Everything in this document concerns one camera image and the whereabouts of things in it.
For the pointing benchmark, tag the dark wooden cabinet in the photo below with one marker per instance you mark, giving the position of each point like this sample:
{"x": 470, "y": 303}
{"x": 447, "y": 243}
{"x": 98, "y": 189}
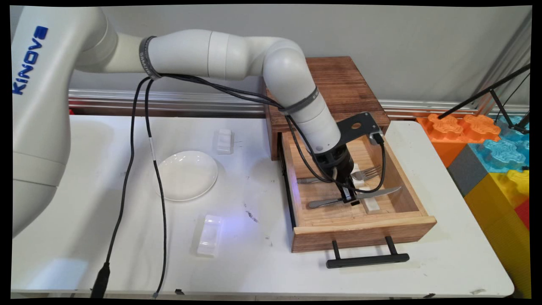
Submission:
{"x": 338, "y": 80}

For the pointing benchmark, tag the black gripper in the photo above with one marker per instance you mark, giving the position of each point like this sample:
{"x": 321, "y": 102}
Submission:
{"x": 336, "y": 163}

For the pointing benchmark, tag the orange foam block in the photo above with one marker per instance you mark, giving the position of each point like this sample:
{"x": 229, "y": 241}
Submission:
{"x": 449, "y": 127}

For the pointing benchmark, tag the silver metal fork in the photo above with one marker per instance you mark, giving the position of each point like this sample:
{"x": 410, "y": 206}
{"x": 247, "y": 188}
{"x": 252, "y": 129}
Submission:
{"x": 368, "y": 173}

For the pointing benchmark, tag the red foam block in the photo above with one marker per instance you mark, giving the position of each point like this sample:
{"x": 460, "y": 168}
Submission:
{"x": 524, "y": 214}

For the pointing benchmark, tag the yellow foam block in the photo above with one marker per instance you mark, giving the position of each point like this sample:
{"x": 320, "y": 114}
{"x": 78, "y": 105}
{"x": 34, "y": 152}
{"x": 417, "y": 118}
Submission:
{"x": 504, "y": 212}

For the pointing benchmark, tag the aluminium rail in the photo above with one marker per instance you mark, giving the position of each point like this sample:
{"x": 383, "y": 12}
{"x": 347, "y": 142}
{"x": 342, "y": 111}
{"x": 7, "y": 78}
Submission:
{"x": 169, "y": 101}

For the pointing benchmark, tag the blue foam block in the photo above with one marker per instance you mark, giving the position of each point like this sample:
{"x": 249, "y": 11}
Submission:
{"x": 504, "y": 154}

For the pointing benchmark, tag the grey foam block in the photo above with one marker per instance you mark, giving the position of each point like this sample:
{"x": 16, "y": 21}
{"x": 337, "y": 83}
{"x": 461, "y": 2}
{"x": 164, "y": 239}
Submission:
{"x": 465, "y": 169}

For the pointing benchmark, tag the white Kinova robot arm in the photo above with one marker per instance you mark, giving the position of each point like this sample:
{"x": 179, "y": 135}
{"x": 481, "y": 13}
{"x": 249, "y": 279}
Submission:
{"x": 237, "y": 53}

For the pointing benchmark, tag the silver serrated table knife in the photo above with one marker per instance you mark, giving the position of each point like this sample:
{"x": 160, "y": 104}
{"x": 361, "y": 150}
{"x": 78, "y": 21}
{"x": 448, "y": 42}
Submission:
{"x": 381, "y": 193}

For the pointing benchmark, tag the wooden drawer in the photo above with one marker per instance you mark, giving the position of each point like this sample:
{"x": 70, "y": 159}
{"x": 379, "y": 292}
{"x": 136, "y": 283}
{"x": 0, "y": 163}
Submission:
{"x": 360, "y": 237}

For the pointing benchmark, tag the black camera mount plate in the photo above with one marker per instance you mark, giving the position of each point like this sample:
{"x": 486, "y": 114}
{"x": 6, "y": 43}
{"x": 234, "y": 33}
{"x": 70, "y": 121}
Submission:
{"x": 360, "y": 125}

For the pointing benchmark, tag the white round plate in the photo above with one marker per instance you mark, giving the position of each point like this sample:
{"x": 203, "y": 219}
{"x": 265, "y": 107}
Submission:
{"x": 186, "y": 176}

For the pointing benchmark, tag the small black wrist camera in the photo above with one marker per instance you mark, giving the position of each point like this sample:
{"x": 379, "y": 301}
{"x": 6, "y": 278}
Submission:
{"x": 377, "y": 138}

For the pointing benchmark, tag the black tripod stand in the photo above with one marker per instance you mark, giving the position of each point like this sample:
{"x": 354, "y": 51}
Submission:
{"x": 493, "y": 90}

